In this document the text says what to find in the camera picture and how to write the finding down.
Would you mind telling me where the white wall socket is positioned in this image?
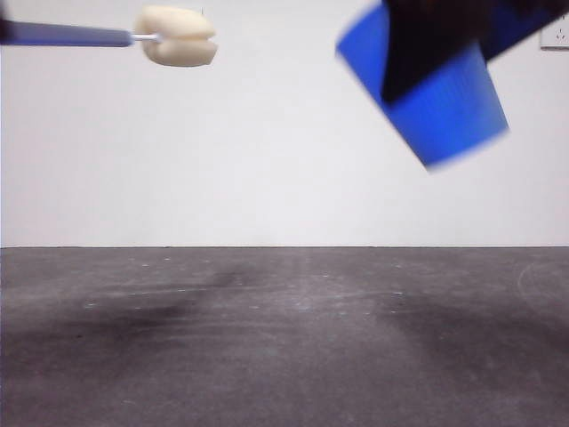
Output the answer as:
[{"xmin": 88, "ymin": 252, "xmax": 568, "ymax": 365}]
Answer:
[{"xmin": 540, "ymin": 16, "xmax": 569, "ymax": 48}]

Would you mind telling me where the grey-handled sponge cup brush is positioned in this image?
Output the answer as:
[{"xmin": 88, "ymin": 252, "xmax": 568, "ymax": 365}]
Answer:
[{"xmin": 7, "ymin": 4, "xmax": 218, "ymax": 68}]

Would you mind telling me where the blue ribbed plastic cup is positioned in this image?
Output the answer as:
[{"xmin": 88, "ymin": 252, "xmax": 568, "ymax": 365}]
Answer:
[{"xmin": 335, "ymin": 0, "xmax": 511, "ymax": 173}]

